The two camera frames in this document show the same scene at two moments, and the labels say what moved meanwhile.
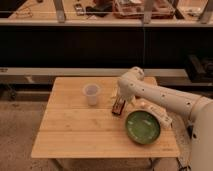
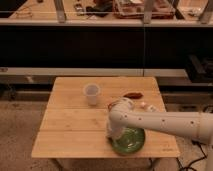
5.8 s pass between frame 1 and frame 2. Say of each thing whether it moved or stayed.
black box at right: stayed
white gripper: moved
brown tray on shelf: stayed
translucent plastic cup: stayed
